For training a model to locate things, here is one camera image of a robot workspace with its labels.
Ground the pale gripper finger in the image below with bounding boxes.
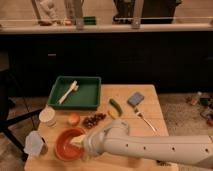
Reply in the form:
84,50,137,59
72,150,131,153
70,134,86,146

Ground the orange bowl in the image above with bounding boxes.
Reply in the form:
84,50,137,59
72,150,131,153
54,128,85,161

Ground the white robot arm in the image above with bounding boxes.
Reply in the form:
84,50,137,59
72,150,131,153
70,119,213,169

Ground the green plastic tray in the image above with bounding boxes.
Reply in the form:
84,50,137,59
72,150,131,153
47,76,101,110

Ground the bunch of red grapes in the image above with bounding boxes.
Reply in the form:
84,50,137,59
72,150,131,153
82,113,106,129

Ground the orange peach fruit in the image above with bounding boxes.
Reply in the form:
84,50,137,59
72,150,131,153
68,113,80,126

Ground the yellow banana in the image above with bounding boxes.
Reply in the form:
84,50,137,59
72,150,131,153
107,110,119,120

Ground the translucent plastic container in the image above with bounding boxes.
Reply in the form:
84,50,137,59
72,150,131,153
24,131,48,157

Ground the green cucumber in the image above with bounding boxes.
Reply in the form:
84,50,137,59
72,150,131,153
109,98,123,116

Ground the white dish brush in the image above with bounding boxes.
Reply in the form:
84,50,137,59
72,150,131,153
58,80,79,104

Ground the silver fork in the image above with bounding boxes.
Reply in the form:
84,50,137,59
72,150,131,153
134,107,157,132

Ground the blue sponge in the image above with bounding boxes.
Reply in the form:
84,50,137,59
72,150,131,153
127,92,144,107

